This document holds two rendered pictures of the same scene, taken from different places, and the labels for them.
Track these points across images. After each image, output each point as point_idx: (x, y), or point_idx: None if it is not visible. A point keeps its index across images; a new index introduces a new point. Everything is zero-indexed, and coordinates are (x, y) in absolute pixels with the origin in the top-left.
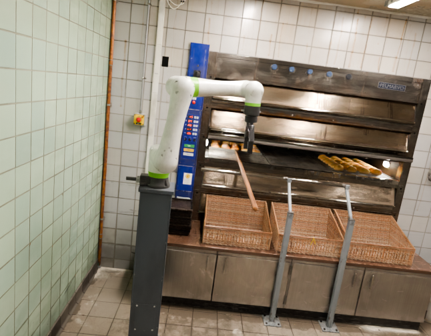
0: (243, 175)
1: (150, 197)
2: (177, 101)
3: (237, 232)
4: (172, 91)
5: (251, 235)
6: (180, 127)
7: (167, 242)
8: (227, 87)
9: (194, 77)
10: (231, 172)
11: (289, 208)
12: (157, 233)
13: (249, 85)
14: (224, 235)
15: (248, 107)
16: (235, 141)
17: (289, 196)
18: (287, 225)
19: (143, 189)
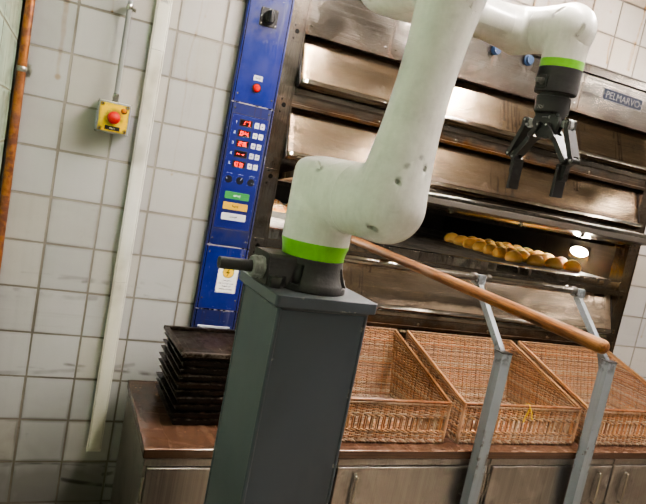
0: (419, 266)
1: (307, 322)
2: (461, 6)
3: (381, 406)
4: None
5: (411, 410)
6: (451, 93)
7: (336, 463)
8: (501, 12)
9: None
10: (364, 260)
11: (499, 342)
12: (312, 439)
13: (573, 10)
14: (351, 415)
15: (562, 71)
16: None
17: (491, 315)
18: (499, 382)
19: (292, 296)
